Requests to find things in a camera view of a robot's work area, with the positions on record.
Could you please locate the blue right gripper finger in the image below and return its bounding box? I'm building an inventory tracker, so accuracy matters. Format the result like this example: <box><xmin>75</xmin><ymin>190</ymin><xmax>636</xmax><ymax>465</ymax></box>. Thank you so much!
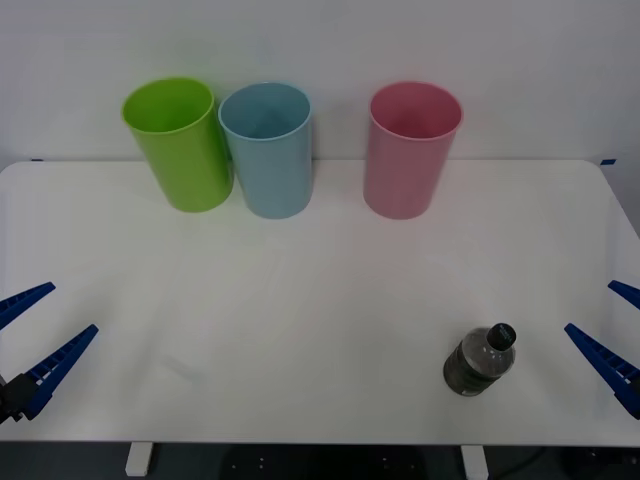
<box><xmin>607</xmin><ymin>279</ymin><xmax>640</xmax><ymax>312</ymax></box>
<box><xmin>564</xmin><ymin>322</ymin><xmax>640</xmax><ymax>421</ymax></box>

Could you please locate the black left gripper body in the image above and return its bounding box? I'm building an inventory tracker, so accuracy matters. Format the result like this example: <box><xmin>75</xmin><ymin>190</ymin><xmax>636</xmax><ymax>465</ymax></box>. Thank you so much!
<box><xmin>0</xmin><ymin>374</ymin><xmax>21</xmax><ymax>426</ymax></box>

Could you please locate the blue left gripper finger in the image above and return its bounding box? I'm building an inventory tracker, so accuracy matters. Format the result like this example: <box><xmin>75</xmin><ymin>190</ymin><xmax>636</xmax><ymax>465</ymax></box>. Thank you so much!
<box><xmin>0</xmin><ymin>282</ymin><xmax>56</xmax><ymax>331</ymax></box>
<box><xmin>18</xmin><ymin>324</ymin><xmax>100</xmax><ymax>421</ymax></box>

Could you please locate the clear bottle with black cap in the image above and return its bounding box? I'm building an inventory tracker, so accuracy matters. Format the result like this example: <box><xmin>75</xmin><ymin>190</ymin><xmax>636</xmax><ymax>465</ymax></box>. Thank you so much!
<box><xmin>442</xmin><ymin>322</ymin><xmax>517</xmax><ymax>399</ymax></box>

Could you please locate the white table leg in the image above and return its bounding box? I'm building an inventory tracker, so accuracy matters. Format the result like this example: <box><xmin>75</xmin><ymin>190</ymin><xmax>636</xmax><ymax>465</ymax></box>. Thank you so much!
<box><xmin>459</xmin><ymin>444</ymin><xmax>489</xmax><ymax>479</ymax></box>
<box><xmin>124</xmin><ymin>442</ymin><xmax>153</xmax><ymax>476</ymax></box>

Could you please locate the green plastic bin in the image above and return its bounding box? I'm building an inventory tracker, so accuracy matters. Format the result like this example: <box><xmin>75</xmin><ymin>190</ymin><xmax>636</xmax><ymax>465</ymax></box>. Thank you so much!
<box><xmin>120</xmin><ymin>75</ymin><xmax>235</xmax><ymax>214</ymax></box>

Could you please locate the pink plastic bin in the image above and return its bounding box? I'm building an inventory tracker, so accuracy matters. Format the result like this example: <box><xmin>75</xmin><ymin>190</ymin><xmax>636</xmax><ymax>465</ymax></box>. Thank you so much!
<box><xmin>363</xmin><ymin>81</ymin><xmax>465</xmax><ymax>221</ymax></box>

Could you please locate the pale blue plastic bin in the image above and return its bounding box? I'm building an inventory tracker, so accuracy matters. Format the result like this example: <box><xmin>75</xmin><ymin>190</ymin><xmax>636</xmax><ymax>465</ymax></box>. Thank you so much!
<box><xmin>217</xmin><ymin>81</ymin><xmax>315</xmax><ymax>220</ymax></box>

